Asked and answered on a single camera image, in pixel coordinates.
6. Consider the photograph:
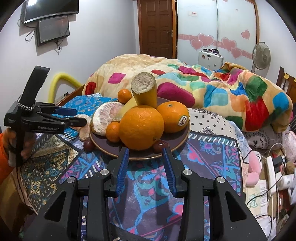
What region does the peeled pomelo flesh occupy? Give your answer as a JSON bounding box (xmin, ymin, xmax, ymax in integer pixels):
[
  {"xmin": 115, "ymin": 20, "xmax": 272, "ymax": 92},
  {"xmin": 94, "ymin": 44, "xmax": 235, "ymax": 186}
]
[{"xmin": 90, "ymin": 101, "xmax": 124, "ymax": 136}]

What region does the tiny mandarin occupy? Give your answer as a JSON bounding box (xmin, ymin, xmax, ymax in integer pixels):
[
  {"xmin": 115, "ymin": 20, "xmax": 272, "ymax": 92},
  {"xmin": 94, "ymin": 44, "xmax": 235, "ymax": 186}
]
[{"xmin": 105, "ymin": 122, "xmax": 120, "ymax": 143}]

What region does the small mandarin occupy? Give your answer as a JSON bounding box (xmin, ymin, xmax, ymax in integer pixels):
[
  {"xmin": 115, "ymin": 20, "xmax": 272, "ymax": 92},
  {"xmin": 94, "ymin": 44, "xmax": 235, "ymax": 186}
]
[{"xmin": 117, "ymin": 89, "xmax": 132, "ymax": 104}]

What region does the large orange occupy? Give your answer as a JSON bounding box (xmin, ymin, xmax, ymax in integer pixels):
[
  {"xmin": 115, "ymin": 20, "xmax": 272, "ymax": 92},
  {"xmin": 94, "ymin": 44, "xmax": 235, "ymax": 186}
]
[{"xmin": 119, "ymin": 105, "xmax": 165, "ymax": 151}]

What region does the person's hand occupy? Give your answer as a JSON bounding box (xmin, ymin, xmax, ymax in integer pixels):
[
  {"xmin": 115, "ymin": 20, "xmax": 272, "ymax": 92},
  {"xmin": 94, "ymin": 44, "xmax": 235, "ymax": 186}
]
[{"xmin": 2, "ymin": 127, "xmax": 37, "ymax": 160}]

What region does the yellow foam tube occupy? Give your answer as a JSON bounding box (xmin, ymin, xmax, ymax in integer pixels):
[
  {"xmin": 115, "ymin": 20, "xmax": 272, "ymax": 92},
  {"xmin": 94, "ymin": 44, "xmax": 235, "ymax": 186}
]
[{"xmin": 48, "ymin": 72, "xmax": 83, "ymax": 103}]

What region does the dark red date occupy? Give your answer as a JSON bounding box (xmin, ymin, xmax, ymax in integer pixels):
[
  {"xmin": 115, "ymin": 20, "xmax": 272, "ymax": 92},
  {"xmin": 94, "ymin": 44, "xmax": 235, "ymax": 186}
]
[
  {"xmin": 152, "ymin": 140, "xmax": 169, "ymax": 154},
  {"xmin": 83, "ymin": 138, "xmax": 96, "ymax": 153}
]

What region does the pink plush toy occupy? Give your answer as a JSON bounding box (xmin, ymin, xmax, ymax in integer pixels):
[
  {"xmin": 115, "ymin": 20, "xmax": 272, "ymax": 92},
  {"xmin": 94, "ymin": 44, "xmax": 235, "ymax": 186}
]
[{"xmin": 246, "ymin": 151, "xmax": 262, "ymax": 187}]

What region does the white power strip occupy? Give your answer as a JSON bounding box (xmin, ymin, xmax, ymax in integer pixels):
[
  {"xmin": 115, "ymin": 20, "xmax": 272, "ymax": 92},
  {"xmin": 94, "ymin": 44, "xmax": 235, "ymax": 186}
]
[{"xmin": 265, "ymin": 156, "xmax": 276, "ymax": 196}]

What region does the patterned patchwork bed cover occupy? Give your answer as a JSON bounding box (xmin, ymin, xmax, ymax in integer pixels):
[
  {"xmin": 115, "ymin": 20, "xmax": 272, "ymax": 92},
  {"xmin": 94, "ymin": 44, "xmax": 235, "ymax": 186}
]
[{"xmin": 16, "ymin": 98, "xmax": 242, "ymax": 240}]

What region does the purple ceramic plate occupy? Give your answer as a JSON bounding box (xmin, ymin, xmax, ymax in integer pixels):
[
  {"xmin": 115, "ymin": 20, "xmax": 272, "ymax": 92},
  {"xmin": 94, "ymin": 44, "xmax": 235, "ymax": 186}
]
[{"xmin": 89, "ymin": 97, "xmax": 191, "ymax": 161}]

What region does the colourful checked blanket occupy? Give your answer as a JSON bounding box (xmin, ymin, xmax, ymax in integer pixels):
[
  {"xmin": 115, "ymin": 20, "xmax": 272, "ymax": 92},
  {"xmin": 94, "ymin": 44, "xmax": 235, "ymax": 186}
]
[{"xmin": 82, "ymin": 54, "xmax": 293, "ymax": 133}]

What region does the brown wooden door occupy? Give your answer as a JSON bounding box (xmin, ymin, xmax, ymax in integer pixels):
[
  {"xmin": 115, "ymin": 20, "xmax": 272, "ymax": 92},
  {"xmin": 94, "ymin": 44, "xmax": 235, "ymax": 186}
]
[{"xmin": 137, "ymin": 0, "xmax": 177, "ymax": 59}]

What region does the wooden headboard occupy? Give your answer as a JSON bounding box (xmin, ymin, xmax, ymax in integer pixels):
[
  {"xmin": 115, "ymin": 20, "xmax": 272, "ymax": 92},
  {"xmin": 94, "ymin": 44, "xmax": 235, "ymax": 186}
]
[{"xmin": 276, "ymin": 67, "xmax": 296, "ymax": 102}]

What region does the white appliance box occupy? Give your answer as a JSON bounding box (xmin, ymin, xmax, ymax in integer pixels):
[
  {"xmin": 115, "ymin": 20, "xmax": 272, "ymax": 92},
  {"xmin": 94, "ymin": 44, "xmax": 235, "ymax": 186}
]
[{"xmin": 198, "ymin": 49, "xmax": 224, "ymax": 71}]

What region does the standing electric fan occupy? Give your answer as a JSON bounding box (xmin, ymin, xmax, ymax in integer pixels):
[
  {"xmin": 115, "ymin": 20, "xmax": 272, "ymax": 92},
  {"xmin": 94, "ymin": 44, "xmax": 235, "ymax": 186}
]
[{"xmin": 251, "ymin": 42, "xmax": 271, "ymax": 73}]

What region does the small black wall monitor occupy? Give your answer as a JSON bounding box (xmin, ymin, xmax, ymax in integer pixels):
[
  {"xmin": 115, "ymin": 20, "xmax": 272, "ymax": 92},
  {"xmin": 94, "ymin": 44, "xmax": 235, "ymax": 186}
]
[{"xmin": 36, "ymin": 16, "xmax": 70, "ymax": 47}]

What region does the wall mounted television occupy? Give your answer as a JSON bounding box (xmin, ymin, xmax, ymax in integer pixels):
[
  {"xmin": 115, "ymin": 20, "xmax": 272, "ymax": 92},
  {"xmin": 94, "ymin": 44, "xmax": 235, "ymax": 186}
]
[{"xmin": 20, "ymin": 0, "xmax": 79, "ymax": 24}]

